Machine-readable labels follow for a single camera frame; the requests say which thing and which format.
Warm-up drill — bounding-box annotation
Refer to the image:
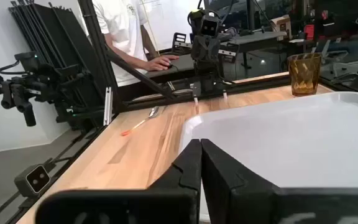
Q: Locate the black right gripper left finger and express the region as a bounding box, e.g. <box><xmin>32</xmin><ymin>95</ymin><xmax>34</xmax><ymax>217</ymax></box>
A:
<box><xmin>147</xmin><ymin>138</ymin><xmax>203</xmax><ymax>192</ymax></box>

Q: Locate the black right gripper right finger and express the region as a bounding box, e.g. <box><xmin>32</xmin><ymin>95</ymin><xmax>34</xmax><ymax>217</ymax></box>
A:
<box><xmin>201</xmin><ymin>138</ymin><xmax>282</xmax><ymax>224</ymax></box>

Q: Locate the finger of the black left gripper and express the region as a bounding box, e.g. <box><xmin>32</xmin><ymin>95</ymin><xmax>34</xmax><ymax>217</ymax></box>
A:
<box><xmin>197</xmin><ymin>40</ymin><xmax>207</xmax><ymax>62</ymax></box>
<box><xmin>206</xmin><ymin>40</ymin><xmax>214</xmax><ymax>62</ymax></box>

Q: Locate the spoon with orange handle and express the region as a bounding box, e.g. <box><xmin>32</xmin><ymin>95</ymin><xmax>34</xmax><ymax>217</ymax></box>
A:
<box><xmin>120</xmin><ymin>106</ymin><xmax>160</xmax><ymax>137</ymax></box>

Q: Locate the amber textured glass cup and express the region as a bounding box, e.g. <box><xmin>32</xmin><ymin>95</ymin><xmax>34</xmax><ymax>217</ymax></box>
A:
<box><xmin>287</xmin><ymin>52</ymin><xmax>322</xmax><ymax>97</ymax></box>

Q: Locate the white rectangular tray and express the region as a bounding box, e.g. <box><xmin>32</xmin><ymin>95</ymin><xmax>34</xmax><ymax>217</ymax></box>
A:
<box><xmin>178</xmin><ymin>91</ymin><xmax>358</xmax><ymax>223</ymax></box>

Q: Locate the grey desk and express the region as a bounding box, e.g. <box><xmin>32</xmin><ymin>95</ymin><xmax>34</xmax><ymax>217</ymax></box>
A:
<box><xmin>144</xmin><ymin>30</ymin><xmax>288</xmax><ymax>83</ymax></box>

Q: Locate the cardboard box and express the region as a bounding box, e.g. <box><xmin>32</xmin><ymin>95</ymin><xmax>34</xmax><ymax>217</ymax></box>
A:
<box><xmin>270</xmin><ymin>14</ymin><xmax>291</xmax><ymax>40</ymax></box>

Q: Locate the person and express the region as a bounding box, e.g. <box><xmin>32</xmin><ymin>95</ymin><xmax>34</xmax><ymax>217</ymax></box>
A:
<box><xmin>91</xmin><ymin>0</ymin><xmax>180</xmax><ymax>102</ymax></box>

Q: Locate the red box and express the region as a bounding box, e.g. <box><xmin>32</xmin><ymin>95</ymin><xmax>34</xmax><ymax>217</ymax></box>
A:
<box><xmin>303</xmin><ymin>24</ymin><xmax>315</xmax><ymax>40</ymax></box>

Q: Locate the grey office chair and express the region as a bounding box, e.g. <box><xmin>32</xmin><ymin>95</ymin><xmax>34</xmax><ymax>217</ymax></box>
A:
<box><xmin>320</xmin><ymin>39</ymin><xmax>358</xmax><ymax>91</ymax></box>

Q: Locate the stack of black panels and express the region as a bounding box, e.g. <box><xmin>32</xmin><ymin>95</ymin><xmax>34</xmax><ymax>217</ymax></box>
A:
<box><xmin>7</xmin><ymin>0</ymin><xmax>105</xmax><ymax>125</ymax></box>

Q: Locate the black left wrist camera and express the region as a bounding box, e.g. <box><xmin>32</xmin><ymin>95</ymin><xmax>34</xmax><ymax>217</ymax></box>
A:
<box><xmin>200</xmin><ymin>15</ymin><xmax>220</xmax><ymax>37</ymax></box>

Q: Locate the black frame rail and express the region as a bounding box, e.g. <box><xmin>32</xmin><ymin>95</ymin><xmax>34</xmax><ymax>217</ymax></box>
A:
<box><xmin>116</xmin><ymin>73</ymin><xmax>291</xmax><ymax>113</ymax></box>
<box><xmin>0</xmin><ymin>114</ymin><xmax>117</xmax><ymax>224</ymax></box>

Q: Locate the black diagonal frame brace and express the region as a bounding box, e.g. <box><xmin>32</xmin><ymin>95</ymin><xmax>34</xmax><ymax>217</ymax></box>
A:
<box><xmin>104</xmin><ymin>46</ymin><xmax>178</xmax><ymax>100</ymax></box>

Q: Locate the black frame post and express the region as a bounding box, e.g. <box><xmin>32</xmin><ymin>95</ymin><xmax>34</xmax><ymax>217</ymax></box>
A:
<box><xmin>78</xmin><ymin>0</ymin><xmax>127</xmax><ymax>113</ymax></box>

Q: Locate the white metal bracket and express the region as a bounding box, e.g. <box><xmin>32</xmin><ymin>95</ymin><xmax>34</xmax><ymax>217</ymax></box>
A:
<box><xmin>103</xmin><ymin>86</ymin><xmax>113</xmax><ymax>126</ymax></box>

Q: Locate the black table-level camera box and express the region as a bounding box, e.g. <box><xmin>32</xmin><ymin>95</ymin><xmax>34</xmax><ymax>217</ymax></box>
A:
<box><xmin>13</xmin><ymin>164</ymin><xmax>52</xmax><ymax>198</ymax></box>

